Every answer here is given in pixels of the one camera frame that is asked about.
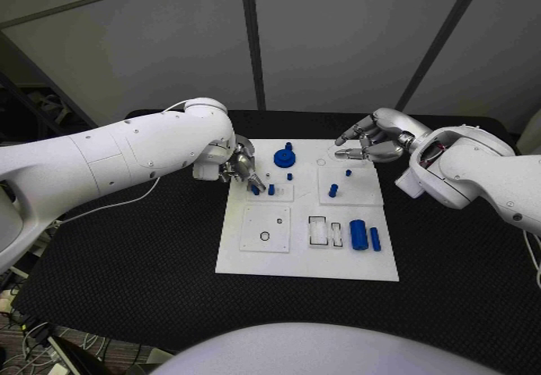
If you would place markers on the thick blue cylinder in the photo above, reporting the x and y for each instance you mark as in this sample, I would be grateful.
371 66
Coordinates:
358 235

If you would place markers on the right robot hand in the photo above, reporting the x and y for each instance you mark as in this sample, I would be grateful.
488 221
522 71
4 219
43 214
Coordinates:
388 131

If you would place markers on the blue gear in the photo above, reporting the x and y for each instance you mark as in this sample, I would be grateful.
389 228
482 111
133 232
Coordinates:
284 156

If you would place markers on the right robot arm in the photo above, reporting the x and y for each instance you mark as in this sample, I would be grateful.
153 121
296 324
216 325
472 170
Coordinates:
473 172

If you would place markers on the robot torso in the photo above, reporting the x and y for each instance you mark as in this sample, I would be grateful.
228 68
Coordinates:
320 350

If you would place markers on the white task board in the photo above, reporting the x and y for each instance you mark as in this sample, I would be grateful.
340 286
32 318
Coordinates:
304 211

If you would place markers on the thin blue cylinder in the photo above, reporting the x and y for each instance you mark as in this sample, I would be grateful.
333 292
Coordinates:
375 239

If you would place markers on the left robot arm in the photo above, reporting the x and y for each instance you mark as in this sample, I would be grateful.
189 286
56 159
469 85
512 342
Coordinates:
127 152

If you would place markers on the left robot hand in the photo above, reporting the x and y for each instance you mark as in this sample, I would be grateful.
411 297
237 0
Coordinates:
241 164

